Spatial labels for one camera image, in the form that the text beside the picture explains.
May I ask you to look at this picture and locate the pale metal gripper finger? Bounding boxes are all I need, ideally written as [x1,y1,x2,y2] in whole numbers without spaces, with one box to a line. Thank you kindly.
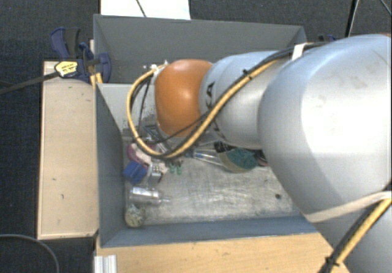
[148,163,164,186]

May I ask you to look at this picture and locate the blue sponge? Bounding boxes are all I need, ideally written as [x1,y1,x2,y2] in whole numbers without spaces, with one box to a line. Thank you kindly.
[122,160,147,184]

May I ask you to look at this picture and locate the clear glass bottle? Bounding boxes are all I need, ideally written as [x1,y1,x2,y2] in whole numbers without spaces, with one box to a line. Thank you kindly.
[128,186,171,207]

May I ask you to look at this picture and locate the pink and purple toy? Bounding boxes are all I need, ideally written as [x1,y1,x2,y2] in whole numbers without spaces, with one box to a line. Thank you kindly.
[126,142,153,166]

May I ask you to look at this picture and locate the yellow speckled ball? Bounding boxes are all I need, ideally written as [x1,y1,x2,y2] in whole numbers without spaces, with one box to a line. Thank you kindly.
[124,203,146,229]

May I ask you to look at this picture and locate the grey metal bin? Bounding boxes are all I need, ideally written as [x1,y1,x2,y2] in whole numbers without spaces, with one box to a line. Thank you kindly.
[92,13,320,249]

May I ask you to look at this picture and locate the pale wood board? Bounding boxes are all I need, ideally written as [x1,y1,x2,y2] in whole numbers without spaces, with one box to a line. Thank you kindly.
[36,61,100,241]

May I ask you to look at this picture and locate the green cloth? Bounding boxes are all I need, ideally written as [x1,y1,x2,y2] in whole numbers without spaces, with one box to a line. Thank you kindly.
[218,147,260,174]

